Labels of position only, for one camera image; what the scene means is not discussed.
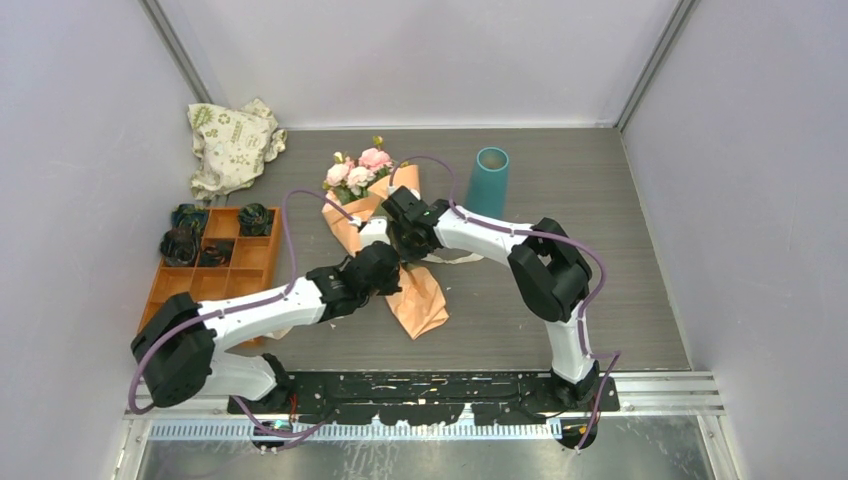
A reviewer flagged pink flower bouquet orange paper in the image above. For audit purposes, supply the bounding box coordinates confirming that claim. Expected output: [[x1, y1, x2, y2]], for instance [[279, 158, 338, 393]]
[[321, 136, 450, 341]]

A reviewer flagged beige satin ribbon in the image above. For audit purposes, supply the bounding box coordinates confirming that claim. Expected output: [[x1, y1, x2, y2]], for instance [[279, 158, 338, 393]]
[[422, 253, 484, 265]]

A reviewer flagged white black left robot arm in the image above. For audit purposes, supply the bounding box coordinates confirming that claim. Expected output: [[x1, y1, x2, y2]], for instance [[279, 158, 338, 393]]
[[129, 241, 401, 414]]

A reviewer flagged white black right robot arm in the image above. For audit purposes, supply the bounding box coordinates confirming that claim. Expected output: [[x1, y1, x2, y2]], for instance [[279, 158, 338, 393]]
[[381, 187, 599, 411]]

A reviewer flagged teal cylindrical vase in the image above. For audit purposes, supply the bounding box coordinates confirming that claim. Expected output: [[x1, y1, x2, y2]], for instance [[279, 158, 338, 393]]
[[464, 147, 510, 219]]

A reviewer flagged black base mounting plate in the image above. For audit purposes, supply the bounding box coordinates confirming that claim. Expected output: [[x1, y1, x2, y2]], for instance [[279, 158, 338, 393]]
[[227, 371, 621, 448]]

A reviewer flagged orange compartment tray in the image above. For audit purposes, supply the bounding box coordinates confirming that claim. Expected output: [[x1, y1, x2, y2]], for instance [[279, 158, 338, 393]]
[[139, 207, 284, 327]]

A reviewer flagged dark rolled fabric middle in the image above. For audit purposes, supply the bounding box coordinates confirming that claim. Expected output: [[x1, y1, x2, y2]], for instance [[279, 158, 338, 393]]
[[197, 240, 235, 268]]

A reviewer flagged crumpled printed cloth bag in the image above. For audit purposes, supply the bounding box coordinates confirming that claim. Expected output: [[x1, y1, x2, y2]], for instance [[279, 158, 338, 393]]
[[187, 98, 287, 201]]

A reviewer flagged dark rolled fabric top left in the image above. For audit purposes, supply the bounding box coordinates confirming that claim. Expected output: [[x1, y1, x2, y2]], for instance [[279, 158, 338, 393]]
[[170, 203, 209, 235]]

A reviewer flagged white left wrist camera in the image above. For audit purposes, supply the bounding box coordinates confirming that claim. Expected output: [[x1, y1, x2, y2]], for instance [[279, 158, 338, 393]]
[[348, 216, 391, 252]]

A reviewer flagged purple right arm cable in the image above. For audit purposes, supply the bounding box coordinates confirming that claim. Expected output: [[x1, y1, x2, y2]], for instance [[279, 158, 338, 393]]
[[388, 155, 624, 454]]

